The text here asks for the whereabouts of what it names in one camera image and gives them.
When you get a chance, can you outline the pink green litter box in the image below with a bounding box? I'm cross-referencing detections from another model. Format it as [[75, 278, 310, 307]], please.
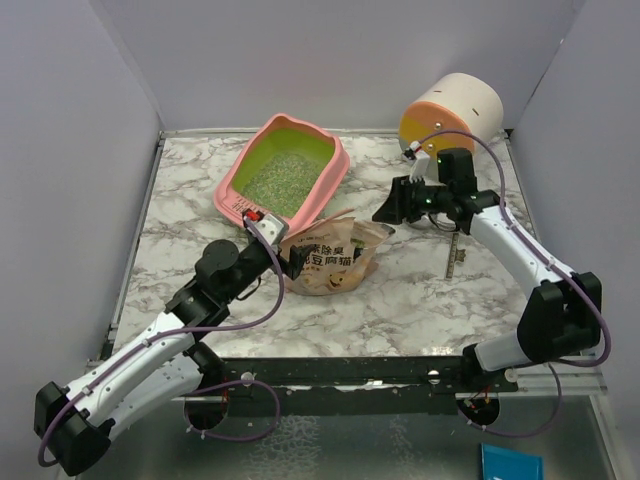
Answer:
[[213, 113, 350, 234]]

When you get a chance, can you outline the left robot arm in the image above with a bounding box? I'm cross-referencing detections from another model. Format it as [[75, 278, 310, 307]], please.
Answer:
[[34, 236, 311, 476]]

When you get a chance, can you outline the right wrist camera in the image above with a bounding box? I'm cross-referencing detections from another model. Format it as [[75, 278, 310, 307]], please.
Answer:
[[403, 141, 431, 183]]

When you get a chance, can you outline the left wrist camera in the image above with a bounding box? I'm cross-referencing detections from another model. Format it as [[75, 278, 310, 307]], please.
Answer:
[[242, 209, 289, 247]]

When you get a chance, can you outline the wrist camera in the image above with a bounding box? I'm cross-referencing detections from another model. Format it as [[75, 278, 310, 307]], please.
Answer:
[[403, 141, 431, 183], [242, 209, 289, 247]]

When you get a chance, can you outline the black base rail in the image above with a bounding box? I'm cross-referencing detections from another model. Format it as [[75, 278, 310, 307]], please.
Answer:
[[216, 356, 517, 416]]

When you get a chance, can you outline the peach cat litter bag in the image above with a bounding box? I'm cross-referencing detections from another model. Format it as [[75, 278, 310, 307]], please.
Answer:
[[281, 209, 395, 296]]

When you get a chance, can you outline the green cat litter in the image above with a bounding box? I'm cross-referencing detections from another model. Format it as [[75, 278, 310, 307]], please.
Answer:
[[242, 153, 323, 215]]

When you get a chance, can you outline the blue card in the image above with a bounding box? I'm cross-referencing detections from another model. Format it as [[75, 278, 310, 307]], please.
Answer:
[[481, 444, 544, 480]]

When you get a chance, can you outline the aluminium extrusion rail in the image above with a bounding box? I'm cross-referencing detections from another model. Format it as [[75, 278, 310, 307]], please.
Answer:
[[504, 362, 608, 397]]

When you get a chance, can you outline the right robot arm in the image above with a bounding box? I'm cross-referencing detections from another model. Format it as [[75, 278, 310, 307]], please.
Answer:
[[372, 143, 602, 391]]

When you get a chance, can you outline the round cream drawer cabinet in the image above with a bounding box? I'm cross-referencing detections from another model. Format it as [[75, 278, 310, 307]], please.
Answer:
[[398, 73, 504, 155]]

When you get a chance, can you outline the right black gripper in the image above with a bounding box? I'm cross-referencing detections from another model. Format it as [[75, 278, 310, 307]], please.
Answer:
[[373, 174, 452, 225]]

